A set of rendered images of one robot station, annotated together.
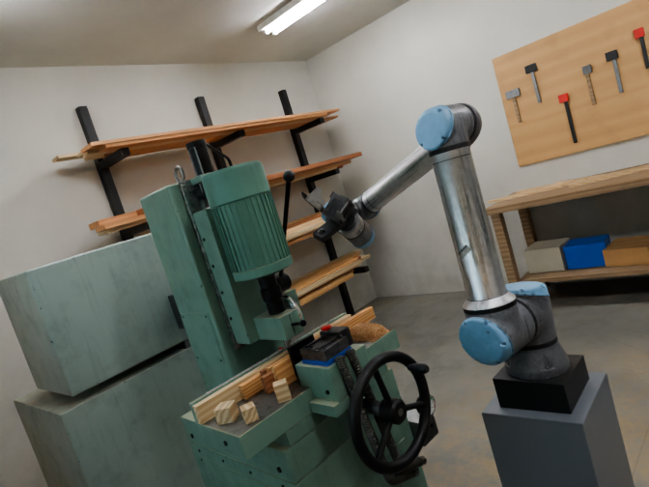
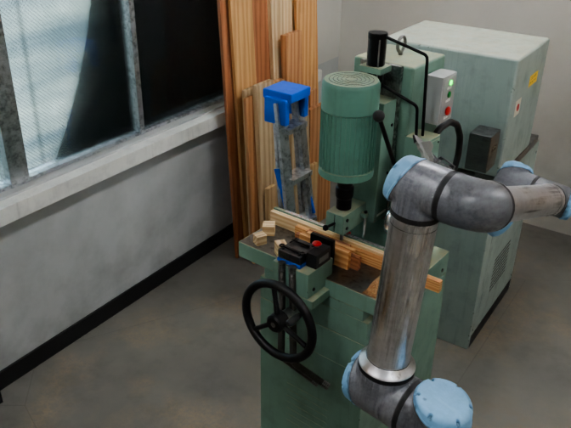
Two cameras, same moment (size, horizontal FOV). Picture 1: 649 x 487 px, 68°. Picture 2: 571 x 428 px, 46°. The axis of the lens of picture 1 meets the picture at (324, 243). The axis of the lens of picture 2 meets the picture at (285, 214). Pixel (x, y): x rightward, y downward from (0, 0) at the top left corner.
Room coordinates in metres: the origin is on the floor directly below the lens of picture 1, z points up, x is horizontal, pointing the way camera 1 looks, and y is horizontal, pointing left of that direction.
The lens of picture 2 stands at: (0.83, -1.71, 2.09)
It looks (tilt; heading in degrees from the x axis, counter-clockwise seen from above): 28 degrees down; 79
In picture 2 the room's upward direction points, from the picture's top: 1 degrees clockwise
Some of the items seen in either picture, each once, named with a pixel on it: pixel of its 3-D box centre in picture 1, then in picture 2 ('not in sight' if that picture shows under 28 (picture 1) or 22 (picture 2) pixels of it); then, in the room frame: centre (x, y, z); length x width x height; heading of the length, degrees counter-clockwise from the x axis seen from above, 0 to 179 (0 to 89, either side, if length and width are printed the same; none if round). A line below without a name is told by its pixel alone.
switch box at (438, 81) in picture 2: not in sight; (439, 97); (1.71, 0.30, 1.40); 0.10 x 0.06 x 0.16; 42
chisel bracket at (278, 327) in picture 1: (279, 326); (346, 217); (1.39, 0.20, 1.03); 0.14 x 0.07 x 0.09; 42
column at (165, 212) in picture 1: (217, 289); (390, 155); (1.59, 0.39, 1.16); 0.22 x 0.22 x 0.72; 42
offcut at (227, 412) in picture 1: (226, 412); (268, 228); (1.16, 0.36, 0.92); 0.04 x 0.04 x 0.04; 76
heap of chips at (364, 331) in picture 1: (364, 329); (386, 283); (1.46, -0.04, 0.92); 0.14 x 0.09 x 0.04; 42
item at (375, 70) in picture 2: (203, 169); (376, 59); (1.48, 0.28, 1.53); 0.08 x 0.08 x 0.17; 42
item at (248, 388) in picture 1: (315, 347); (364, 256); (1.44, 0.12, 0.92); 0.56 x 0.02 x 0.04; 132
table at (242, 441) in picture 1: (318, 383); (317, 271); (1.28, 0.13, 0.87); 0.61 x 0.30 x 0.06; 132
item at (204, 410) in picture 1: (284, 361); (340, 242); (1.38, 0.22, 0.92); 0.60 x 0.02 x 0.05; 132
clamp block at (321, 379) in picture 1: (334, 370); (302, 271); (1.22, 0.07, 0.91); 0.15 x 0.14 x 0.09; 132
